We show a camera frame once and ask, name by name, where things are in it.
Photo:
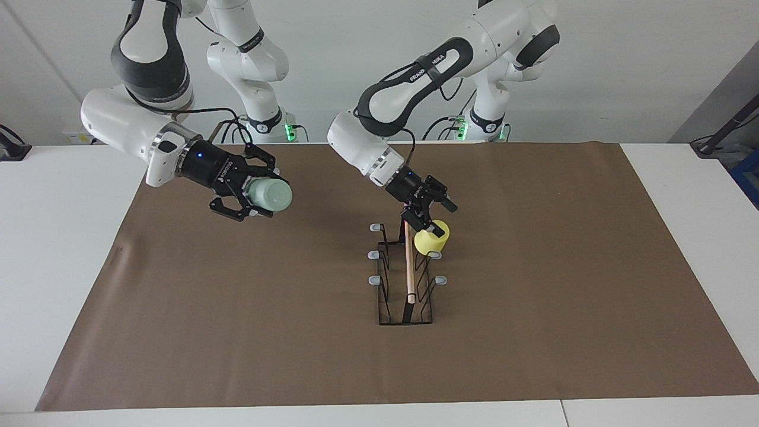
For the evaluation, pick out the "brown table mat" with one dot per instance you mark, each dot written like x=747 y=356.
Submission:
x=296 y=356

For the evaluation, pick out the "green plastic cup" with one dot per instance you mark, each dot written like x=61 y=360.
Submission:
x=273 y=196

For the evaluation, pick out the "blue box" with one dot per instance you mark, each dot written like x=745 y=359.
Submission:
x=748 y=178

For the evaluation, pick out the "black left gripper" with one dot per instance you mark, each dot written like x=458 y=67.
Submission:
x=409 y=185

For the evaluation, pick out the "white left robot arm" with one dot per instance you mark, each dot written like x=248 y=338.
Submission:
x=356 y=142

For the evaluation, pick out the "yellow plastic cup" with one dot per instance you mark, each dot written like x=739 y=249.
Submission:
x=431 y=240

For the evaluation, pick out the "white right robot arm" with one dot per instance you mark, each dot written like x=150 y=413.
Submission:
x=118 y=124

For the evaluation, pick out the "black stand pole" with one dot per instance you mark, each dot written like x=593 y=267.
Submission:
x=726 y=127

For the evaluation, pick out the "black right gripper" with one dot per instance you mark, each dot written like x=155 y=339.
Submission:
x=210 y=169

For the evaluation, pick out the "white power strip box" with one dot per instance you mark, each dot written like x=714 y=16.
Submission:
x=80 y=137

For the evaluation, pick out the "black table clamp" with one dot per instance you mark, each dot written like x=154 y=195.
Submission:
x=13 y=151

